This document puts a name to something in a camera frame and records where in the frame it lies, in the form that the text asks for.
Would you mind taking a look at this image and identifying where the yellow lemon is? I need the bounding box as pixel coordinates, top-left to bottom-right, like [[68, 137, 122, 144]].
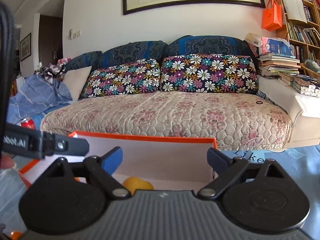
[[122, 177, 154, 195]]

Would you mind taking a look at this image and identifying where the small orange mandarin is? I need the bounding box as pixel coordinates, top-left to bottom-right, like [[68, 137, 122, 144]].
[[9, 231, 23, 240]]

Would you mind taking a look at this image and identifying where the red soda can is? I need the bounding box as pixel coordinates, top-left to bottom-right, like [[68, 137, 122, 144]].
[[20, 117, 36, 129]]

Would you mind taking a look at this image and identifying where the blue striped blanket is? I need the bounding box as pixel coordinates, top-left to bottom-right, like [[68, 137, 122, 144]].
[[7, 74, 72, 124]]

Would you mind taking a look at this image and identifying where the floral quilted sofa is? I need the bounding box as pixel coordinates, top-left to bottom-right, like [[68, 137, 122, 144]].
[[40, 91, 292, 151]]

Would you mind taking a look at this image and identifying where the cream plain pillow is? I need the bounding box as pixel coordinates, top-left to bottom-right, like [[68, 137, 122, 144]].
[[62, 66, 92, 101]]

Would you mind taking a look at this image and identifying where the blue table cloth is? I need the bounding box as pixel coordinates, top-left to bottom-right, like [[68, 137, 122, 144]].
[[0, 144, 320, 240]]

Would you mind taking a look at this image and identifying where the right daisy pattern cushion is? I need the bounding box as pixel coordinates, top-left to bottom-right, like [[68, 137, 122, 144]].
[[160, 54, 259, 94]]

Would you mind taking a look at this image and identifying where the daisy pattern cushion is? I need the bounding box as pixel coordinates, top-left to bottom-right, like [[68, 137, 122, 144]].
[[80, 59, 160, 99], [160, 54, 259, 94]]

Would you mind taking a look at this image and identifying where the left daisy pattern cushion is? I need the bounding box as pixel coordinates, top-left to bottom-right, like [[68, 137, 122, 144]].
[[80, 59, 160, 99]]

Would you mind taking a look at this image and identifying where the stack of books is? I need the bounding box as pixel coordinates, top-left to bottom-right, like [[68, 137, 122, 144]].
[[257, 53, 301, 77]]

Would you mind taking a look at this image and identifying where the blue patterned back cushion left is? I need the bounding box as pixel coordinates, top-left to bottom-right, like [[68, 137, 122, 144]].
[[98, 41, 168, 68]]

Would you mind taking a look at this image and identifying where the blue patterned cushion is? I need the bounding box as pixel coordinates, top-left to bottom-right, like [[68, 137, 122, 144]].
[[165, 35, 254, 58], [98, 41, 168, 68]]

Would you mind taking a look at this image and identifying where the blue patterned back cushion right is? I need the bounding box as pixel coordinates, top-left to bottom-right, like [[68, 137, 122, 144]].
[[165, 35, 254, 58]]

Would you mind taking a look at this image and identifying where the orange paper bag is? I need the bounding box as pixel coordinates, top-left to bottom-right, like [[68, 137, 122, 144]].
[[262, 0, 283, 31]]

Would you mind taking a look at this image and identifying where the wooden bookshelf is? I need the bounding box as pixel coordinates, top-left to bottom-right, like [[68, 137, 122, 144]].
[[274, 0, 319, 63]]

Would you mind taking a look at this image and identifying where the small framed wall picture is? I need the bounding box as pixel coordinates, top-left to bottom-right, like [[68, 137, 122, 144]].
[[20, 33, 31, 61]]

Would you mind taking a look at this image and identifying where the white wall switch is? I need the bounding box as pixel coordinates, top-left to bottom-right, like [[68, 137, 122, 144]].
[[69, 29, 81, 40]]

